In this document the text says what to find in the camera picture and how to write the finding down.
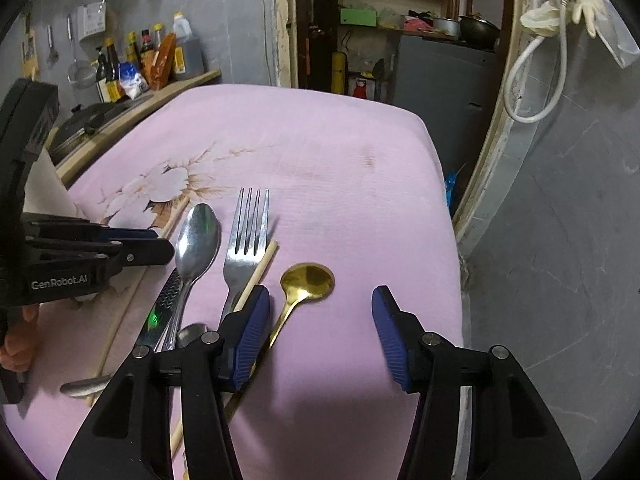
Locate green box on shelf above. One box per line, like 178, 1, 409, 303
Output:
340, 8, 378, 27

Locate white wall basket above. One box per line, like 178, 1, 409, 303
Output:
76, 1, 106, 40

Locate patterned handle silver utensil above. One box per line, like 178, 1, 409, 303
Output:
134, 269, 181, 350

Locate wire mesh strainer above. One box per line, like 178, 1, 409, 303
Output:
66, 15, 96, 89

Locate small silver spoon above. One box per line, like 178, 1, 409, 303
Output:
60, 323, 208, 398

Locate person's left hand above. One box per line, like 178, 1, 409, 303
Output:
0, 304, 40, 373

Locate white blue salt bag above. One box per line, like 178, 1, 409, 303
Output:
118, 62, 149, 100

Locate black wok with lid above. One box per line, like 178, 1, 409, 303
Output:
48, 102, 130, 165

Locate wooden door frame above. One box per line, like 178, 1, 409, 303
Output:
273, 0, 538, 257

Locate metal ladle on wall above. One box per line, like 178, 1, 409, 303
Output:
47, 25, 58, 66

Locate clear plastic bag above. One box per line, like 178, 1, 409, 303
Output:
596, 0, 640, 68

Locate cream rubber gloves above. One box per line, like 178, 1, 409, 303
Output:
520, 0, 606, 38

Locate white hose on wall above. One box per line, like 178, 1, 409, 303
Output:
502, 0, 582, 125

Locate yellow thermos bottle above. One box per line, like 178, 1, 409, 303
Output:
331, 52, 347, 94

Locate steel pot on cabinet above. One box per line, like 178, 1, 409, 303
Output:
433, 18, 461, 40

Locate orange spice bag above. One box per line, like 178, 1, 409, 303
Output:
150, 32, 176, 91

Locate wooden knife holder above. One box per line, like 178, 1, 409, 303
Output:
21, 12, 39, 80

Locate large silver spoon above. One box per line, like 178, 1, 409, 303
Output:
162, 203, 221, 351

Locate grey cabinet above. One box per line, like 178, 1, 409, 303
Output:
392, 36, 498, 184

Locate silver fork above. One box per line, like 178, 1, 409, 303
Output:
220, 188, 270, 321

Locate pink floral tablecloth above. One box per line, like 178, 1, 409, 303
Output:
3, 82, 464, 480

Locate large oil jug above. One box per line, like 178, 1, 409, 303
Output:
172, 12, 205, 80

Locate white plastic utensil holder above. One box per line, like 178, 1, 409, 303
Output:
23, 148, 84, 218

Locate black pot on cabinet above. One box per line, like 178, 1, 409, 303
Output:
459, 15, 500, 51

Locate dark soy sauce bottle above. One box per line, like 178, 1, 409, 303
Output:
104, 37, 126, 103

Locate blue bag on floor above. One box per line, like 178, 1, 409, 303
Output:
445, 164, 466, 217

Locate gold spoon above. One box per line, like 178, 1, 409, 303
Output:
224, 262, 335, 422

